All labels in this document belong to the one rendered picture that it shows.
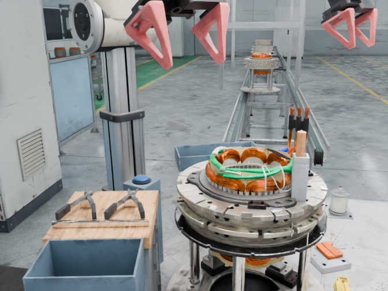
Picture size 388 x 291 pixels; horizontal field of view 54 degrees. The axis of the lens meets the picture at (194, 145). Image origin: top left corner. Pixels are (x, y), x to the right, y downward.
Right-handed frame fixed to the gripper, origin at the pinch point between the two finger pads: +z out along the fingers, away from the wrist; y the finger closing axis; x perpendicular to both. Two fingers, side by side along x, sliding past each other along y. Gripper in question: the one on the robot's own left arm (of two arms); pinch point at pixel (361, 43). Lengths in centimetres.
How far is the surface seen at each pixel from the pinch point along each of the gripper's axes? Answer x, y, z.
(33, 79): 245, 23, -99
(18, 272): 221, -32, 32
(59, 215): 36, -61, 13
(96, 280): 22, -64, 24
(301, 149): 6.5, -25.8, 16.8
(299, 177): 8.9, -26.2, 21.7
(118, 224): 30, -54, 18
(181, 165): 50, -20, 11
